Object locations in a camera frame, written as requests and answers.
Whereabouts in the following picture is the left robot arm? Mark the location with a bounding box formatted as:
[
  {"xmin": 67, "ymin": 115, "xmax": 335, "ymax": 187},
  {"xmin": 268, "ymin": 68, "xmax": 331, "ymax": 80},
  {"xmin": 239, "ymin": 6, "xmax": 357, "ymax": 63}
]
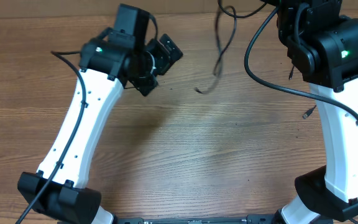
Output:
[{"xmin": 17, "ymin": 4, "xmax": 183, "ymax": 224}]

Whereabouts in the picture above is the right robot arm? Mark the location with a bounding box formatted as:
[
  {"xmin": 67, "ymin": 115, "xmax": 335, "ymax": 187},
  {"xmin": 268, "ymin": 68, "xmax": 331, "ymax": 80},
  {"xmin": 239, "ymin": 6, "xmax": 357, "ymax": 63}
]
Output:
[{"xmin": 271, "ymin": 1, "xmax": 358, "ymax": 223}]

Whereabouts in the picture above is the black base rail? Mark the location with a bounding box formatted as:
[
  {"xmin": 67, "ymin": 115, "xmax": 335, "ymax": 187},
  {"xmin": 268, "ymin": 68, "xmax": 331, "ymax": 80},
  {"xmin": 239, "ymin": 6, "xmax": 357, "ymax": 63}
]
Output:
[{"xmin": 113, "ymin": 214, "xmax": 274, "ymax": 224}]

